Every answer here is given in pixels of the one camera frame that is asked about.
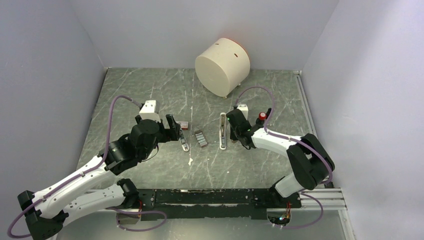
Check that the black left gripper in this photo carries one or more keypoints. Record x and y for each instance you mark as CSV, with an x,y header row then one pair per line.
x,y
166,134

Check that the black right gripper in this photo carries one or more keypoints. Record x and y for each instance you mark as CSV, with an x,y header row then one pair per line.
x,y
232,136

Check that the white red staple box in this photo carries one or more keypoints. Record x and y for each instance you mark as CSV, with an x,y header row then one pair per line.
x,y
184,125

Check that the staple tray with staples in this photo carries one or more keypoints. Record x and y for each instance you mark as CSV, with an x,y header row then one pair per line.
x,y
201,139

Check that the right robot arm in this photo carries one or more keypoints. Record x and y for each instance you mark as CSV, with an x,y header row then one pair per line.
x,y
308,159

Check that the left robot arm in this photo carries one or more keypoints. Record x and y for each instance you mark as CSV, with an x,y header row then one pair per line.
x,y
47,211

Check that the red black stamp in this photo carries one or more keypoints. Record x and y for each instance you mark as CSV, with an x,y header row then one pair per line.
x,y
262,118

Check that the small black cylinder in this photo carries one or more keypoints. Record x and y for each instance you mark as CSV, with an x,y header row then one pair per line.
x,y
268,111

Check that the cream cylindrical stool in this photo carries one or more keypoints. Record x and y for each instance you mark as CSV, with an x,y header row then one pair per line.
x,y
223,66

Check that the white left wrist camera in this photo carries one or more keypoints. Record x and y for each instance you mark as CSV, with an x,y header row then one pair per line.
x,y
150,111

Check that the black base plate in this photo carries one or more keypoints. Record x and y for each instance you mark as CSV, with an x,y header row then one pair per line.
x,y
253,203

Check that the aluminium rail frame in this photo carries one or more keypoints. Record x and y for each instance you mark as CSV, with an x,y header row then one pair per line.
x,y
160,146

